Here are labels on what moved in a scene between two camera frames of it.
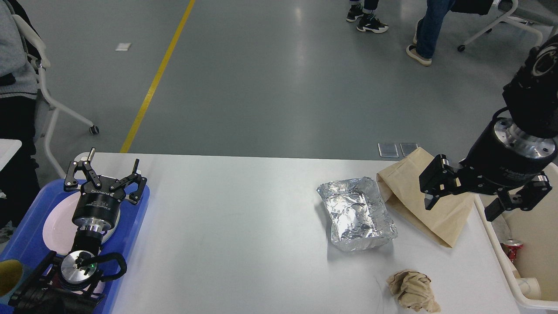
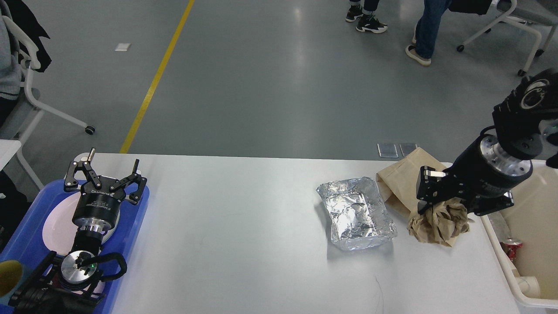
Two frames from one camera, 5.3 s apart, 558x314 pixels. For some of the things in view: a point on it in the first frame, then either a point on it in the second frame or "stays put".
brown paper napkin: [414, 289] -> [440, 222]
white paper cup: [529, 287] stays put
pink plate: [59, 229] stays put
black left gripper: [97, 209] stays put
